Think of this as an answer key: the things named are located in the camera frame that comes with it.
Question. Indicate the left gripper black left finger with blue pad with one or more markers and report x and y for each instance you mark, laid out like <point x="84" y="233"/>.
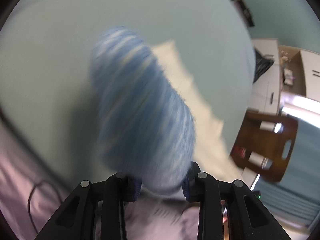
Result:
<point x="75" y="217"/>

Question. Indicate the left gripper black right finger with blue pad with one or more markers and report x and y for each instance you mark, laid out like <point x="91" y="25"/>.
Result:
<point x="247" y="217"/>

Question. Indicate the blue and cream knit sweater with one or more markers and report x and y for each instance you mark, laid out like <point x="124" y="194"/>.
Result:
<point x="152" y="120"/>

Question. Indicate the brown wooden chair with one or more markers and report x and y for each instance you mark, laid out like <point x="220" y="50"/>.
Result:
<point x="276" y="147"/>

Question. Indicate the white cabinet unit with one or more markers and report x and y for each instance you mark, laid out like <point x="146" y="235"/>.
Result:
<point x="293" y="78"/>

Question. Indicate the black garbage bag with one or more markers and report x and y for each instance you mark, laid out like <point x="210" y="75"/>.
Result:
<point x="262" y="65"/>

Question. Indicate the teal bed sheet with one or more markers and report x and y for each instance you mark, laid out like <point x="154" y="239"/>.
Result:
<point x="204" y="47"/>

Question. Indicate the black box by wall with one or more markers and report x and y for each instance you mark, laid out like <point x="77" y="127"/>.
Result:
<point x="244" y="12"/>

